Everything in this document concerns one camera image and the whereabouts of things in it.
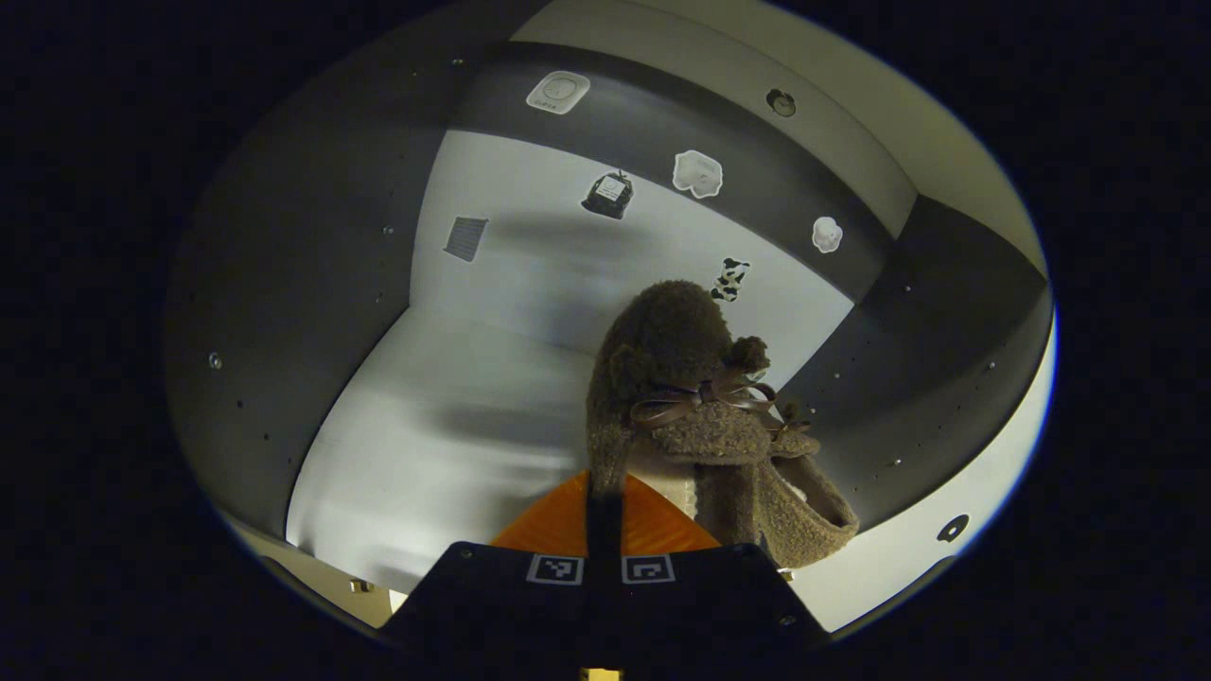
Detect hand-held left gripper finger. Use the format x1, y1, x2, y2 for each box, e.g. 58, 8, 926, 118
383, 470, 606, 680
604, 471, 832, 680

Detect brown fuzzy shoe with bow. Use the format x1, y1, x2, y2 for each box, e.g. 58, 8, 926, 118
653, 402, 861, 569
585, 279, 786, 545

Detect white and grey shoe cabinet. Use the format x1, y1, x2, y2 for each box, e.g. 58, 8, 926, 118
161, 0, 1056, 635

